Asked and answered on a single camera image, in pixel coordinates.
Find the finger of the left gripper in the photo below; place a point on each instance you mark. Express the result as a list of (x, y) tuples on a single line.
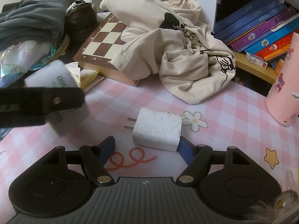
[(22, 107)]

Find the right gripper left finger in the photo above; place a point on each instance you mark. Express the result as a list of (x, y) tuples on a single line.
[(93, 160)]

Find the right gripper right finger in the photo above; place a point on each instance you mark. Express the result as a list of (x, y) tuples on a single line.
[(197, 159)]

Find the white wall charger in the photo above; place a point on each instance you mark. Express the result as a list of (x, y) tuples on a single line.
[(156, 129)]

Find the roll of packing tape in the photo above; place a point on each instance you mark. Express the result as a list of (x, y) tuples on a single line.
[(67, 107)]

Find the iridescent plastic bag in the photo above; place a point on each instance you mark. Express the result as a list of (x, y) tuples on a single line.
[(16, 60)]

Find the pink white desk mat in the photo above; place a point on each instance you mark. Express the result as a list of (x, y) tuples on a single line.
[(234, 117)]

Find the grey folded sweater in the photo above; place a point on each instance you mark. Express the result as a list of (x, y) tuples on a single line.
[(31, 21)]

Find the wooden chessboard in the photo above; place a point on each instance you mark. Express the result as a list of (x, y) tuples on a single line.
[(100, 48)]

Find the pink cylindrical canister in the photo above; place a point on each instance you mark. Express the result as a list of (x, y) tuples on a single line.
[(282, 100)]

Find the beige crumpled hoodie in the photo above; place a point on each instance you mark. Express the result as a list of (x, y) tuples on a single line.
[(166, 37)]

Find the row of leaning books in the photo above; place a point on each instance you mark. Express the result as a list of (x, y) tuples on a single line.
[(262, 29)]

